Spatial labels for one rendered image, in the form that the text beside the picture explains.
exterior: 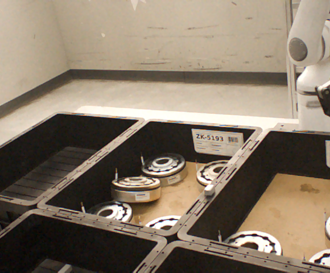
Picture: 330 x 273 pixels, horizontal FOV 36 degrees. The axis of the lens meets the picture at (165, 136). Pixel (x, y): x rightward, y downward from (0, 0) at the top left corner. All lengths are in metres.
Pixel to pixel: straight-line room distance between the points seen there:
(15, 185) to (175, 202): 0.44
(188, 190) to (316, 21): 0.46
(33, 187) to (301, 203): 0.63
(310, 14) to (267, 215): 0.45
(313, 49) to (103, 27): 3.59
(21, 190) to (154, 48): 3.25
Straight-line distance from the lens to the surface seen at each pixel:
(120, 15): 4.49
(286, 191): 1.04
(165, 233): 0.79
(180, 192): 1.08
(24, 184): 1.28
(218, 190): 0.87
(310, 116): 1.26
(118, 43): 4.60
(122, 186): 1.02
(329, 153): 1.05
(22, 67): 4.65
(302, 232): 0.93
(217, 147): 1.13
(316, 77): 1.25
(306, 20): 1.17
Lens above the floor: 1.38
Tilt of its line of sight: 24 degrees down
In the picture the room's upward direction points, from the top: 11 degrees counter-clockwise
